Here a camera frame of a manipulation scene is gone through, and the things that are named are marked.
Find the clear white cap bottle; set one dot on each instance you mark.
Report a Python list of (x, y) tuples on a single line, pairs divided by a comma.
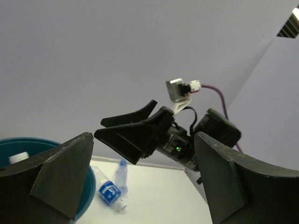
[(18, 157)]

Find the crinkled blue cap bottle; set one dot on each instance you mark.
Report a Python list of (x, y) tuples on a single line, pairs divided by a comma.
[(121, 175)]

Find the blue label white cap bottle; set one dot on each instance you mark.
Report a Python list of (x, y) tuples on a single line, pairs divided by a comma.
[(108, 191)]

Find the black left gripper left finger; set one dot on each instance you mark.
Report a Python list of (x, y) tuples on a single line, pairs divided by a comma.
[(46, 188)]

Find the teal plastic bin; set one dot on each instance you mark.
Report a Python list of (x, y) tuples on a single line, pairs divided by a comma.
[(33, 146)]

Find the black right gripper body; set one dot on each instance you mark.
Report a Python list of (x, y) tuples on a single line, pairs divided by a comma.
[(177, 145)]

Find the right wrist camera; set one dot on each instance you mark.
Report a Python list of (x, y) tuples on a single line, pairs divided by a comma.
[(180, 93)]

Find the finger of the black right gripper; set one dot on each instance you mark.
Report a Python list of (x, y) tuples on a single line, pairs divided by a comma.
[(137, 140), (129, 118)]

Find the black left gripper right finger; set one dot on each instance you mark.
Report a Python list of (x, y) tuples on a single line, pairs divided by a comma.
[(243, 190)]

